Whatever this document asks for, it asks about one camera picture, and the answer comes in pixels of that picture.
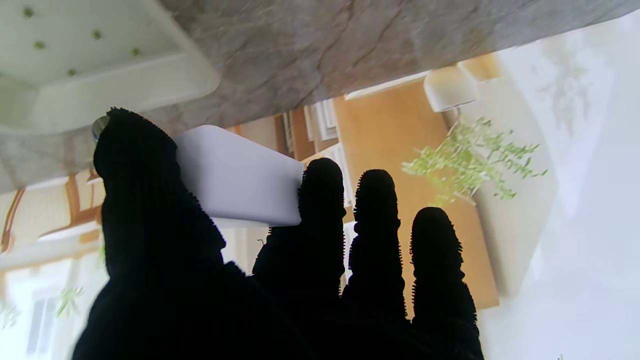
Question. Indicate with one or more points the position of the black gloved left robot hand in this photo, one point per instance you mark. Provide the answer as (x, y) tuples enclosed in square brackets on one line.
[(165, 280)]

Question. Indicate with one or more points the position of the white square jar lid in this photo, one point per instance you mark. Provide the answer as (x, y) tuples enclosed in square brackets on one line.
[(240, 175)]

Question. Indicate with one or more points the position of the cream baking tray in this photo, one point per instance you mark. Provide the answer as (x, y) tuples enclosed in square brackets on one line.
[(100, 90)]

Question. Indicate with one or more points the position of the scattered green beans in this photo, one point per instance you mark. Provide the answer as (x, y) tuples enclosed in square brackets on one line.
[(96, 34)]

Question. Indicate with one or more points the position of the printed room backdrop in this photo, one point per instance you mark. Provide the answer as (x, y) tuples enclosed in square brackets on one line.
[(550, 225)]

